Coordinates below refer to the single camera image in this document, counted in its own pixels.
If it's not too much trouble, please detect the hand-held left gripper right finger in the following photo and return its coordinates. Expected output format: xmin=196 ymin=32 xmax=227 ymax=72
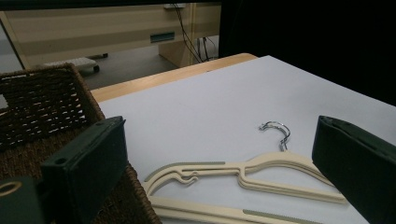
xmin=311 ymin=115 xmax=396 ymax=224

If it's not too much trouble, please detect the beige wooden desk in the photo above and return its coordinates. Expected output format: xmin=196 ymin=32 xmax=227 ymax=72
xmin=0 ymin=3 xmax=222 ymax=70

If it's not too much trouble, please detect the brown wicker basket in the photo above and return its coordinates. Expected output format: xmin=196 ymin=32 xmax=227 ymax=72
xmin=0 ymin=63 xmax=163 ymax=224

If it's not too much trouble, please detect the cream plastic clothes hanger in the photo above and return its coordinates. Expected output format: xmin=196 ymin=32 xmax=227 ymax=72
xmin=146 ymin=158 xmax=348 ymax=224
xmin=143 ymin=120 xmax=347 ymax=224
xmin=145 ymin=155 xmax=347 ymax=224

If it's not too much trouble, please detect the black hanging cable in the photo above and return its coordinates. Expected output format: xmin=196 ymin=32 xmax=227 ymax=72
xmin=173 ymin=3 xmax=205 ymax=64
xmin=195 ymin=36 xmax=219 ymax=62

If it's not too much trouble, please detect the white table sheet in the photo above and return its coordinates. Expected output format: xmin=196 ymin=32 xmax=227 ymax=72
xmin=98 ymin=55 xmax=396 ymax=224

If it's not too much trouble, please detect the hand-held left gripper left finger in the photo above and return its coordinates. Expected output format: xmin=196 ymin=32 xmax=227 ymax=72
xmin=40 ymin=116 xmax=129 ymax=224

